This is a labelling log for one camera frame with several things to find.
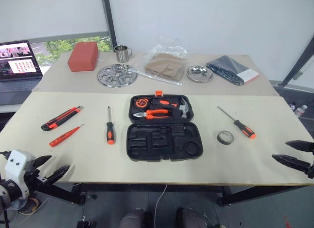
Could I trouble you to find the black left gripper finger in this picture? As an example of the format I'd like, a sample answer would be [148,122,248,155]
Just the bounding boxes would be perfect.
[32,155,52,169]
[45,165,71,186]

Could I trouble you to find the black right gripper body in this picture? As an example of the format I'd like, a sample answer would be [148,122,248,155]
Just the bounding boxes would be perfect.
[307,149,314,180]

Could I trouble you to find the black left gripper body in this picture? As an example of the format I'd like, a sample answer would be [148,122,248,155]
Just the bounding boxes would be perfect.
[24,161,49,190]

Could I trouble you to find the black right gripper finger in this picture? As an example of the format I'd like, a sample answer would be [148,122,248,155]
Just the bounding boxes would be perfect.
[285,140,314,153]
[271,154,313,174]

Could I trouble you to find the orange voltage tester pen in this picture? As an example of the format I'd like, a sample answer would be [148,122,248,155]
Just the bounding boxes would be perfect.
[49,123,85,148]

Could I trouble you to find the orange black utility knife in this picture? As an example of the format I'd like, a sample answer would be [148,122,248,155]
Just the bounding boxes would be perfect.
[40,105,83,132]

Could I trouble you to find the thin-shaft orange black screwdriver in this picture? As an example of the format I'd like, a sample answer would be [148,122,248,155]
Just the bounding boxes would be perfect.
[217,106,257,140]

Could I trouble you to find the thick-shaft orange black screwdriver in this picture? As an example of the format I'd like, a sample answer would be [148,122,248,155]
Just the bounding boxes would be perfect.
[105,106,117,145]

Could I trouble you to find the black electrical tape roll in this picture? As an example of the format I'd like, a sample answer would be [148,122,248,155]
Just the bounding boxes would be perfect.
[216,130,235,146]

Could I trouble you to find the black tool case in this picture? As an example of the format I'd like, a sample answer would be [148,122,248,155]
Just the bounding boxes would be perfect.
[126,90,204,163]

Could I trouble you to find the clear plastic bottle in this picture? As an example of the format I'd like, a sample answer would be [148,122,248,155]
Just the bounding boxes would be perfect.
[293,104,309,117]

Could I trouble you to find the small black floor device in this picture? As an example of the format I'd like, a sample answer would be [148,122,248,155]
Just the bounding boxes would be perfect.
[76,220,98,228]

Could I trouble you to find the black diagonal metal strut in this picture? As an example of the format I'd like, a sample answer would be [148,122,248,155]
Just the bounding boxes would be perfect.
[278,38,314,87]

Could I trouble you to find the dark rounded grey shape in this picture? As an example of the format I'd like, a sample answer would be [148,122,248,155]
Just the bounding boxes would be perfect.
[119,207,153,228]
[176,207,208,228]

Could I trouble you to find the open laptop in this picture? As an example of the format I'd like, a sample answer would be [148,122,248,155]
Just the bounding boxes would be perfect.
[0,39,44,106]

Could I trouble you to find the dark packaged cloth bag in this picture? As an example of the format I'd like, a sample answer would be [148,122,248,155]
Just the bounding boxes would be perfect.
[206,55,260,86]

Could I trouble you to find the red rectangular box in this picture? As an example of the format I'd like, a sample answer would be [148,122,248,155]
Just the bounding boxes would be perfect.
[67,41,100,72]

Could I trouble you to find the round perforated steel plate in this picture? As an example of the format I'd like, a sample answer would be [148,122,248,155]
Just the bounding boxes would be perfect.
[97,63,139,89]

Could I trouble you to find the steel claw hammer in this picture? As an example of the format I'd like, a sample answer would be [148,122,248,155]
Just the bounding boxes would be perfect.
[150,97,190,120]

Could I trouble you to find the stainless steel bowl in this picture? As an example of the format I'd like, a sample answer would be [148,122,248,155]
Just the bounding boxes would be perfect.
[185,64,215,84]

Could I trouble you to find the stainless steel mug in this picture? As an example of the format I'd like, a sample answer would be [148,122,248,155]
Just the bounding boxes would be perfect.
[114,44,133,63]

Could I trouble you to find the brown paper bags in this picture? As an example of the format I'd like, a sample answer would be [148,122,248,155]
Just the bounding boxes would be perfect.
[144,53,185,83]

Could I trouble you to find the clear plastic bag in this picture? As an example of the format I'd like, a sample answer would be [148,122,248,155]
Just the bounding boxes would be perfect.
[127,37,189,87]

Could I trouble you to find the black table frame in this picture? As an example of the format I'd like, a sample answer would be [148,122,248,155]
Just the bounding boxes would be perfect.
[36,181,310,207]

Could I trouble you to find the white floor cable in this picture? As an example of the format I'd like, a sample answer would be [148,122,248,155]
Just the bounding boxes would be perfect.
[154,184,168,228]

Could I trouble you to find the orange handled pliers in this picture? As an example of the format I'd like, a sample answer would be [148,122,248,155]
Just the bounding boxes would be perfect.
[132,108,172,121]

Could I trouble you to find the black window post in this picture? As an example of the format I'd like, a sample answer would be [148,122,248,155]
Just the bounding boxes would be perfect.
[101,0,118,53]

